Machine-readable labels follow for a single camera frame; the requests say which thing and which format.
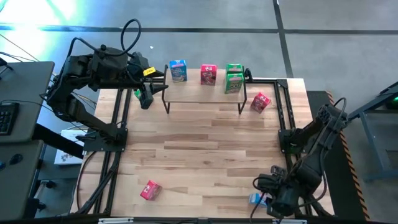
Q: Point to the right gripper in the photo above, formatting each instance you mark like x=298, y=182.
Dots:
x=284, y=199

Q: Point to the blue-grey metal cart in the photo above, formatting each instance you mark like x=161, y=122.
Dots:
x=368, y=146

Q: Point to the silver metal bracket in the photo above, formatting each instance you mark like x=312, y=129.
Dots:
x=116, y=220
x=289, y=221

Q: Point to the black support beam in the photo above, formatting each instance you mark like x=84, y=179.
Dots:
x=59, y=141

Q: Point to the green Apple Jacks cereal box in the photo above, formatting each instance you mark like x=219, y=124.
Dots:
x=137, y=94
x=234, y=68
x=234, y=84

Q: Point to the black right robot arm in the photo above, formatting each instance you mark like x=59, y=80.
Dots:
x=311, y=168

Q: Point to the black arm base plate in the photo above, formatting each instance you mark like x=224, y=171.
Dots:
x=121, y=144
x=284, y=146

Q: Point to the black aluminium rig frame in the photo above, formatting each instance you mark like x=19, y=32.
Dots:
x=281, y=81

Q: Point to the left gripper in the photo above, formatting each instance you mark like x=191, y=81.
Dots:
x=140, y=73

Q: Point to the black table clamp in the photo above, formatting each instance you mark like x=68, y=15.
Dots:
x=248, y=74

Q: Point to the blue Rice Krispies cereal box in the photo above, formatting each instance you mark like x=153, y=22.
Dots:
x=255, y=198
x=178, y=73

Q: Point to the red Froot Loops cereal box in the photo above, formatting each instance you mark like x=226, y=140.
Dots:
x=208, y=76
x=151, y=190
x=260, y=102

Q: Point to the white printed box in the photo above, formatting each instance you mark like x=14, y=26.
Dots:
x=66, y=158

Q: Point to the black keyboard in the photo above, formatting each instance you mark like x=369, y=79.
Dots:
x=7, y=119

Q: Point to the wooden shelf with black legs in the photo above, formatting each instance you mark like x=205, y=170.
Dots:
x=199, y=93

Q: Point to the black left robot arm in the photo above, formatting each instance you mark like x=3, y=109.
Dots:
x=81, y=116

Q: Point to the grey desk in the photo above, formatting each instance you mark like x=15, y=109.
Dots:
x=28, y=87
x=18, y=186

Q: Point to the black computer mouse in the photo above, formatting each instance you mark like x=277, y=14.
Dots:
x=15, y=159

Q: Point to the black mat with hazard stripe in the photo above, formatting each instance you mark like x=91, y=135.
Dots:
x=342, y=193

